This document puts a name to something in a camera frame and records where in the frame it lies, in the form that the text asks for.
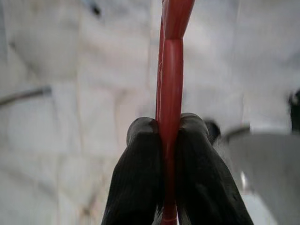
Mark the black robot left foot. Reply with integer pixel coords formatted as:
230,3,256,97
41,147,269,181
204,120,220,145

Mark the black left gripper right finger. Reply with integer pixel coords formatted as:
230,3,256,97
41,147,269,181
174,112,255,225

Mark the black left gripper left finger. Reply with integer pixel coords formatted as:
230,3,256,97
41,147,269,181
101,116,165,225

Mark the red plastic hanger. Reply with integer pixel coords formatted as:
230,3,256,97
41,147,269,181
155,0,196,225

